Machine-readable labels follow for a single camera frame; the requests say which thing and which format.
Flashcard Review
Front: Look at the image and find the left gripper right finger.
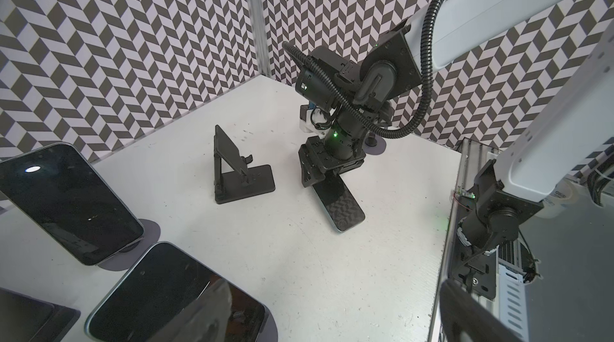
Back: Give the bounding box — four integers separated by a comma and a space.
440, 279, 521, 342

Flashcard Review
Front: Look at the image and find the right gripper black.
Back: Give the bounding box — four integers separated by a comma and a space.
298, 137, 365, 188

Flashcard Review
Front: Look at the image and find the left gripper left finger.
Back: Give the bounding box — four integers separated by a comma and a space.
148, 279, 232, 342

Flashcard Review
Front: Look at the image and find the black phone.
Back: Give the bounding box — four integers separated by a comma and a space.
1, 288, 81, 341
1, 142, 145, 266
85, 242, 270, 341
313, 175, 366, 233

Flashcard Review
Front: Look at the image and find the grey round stand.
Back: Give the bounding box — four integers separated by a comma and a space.
363, 132, 386, 156
98, 219, 161, 272

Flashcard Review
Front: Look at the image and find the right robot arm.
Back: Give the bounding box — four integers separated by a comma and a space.
265, 0, 613, 148

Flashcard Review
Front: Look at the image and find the black square phone stand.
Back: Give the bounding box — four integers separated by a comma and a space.
214, 124, 276, 204

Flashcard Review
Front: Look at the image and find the grey round stand back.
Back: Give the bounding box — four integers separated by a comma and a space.
98, 219, 161, 272

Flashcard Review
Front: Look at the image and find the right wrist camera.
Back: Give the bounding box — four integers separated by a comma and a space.
299, 102, 327, 137

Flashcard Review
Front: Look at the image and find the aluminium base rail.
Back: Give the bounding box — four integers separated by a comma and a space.
439, 138, 529, 341

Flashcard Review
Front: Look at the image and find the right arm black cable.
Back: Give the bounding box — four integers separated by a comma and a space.
281, 0, 495, 140

